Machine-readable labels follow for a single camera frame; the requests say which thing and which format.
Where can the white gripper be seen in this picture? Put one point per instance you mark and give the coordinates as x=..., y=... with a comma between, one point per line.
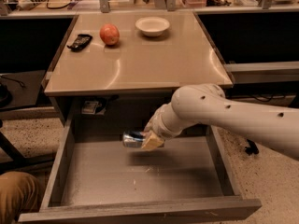
x=156, y=124

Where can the silver blue redbull can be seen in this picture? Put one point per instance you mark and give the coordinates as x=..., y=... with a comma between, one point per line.
x=133, y=139

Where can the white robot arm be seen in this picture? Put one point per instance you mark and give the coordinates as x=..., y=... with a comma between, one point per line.
x=271, y=126

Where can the grey open top drawer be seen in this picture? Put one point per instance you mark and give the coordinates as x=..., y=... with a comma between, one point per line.
x=96, y=180

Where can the grey cabinet with beige top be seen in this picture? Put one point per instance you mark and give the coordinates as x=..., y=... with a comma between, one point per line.
x=181, y=56

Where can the white label tag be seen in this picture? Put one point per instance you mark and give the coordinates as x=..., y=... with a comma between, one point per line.
x=89, y=107

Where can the black table leg right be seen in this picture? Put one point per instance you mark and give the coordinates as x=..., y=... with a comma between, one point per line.
x=251, y=148

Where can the black table leg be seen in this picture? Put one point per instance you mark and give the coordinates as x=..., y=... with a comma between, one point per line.
x=251, y=148
x=18, y=161

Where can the white bowl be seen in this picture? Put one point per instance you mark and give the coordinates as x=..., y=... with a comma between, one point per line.
x=152, y=26

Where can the red apple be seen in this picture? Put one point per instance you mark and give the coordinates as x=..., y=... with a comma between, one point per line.
x=109, y=34

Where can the black chip bag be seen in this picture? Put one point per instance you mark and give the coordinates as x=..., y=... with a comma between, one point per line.
x=80, y=43

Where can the person's knee in tan trousers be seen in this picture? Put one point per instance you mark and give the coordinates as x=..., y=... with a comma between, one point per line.
x=19, y=193

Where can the black table leg left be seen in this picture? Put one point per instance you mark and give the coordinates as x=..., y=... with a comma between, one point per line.
x=18, y=161

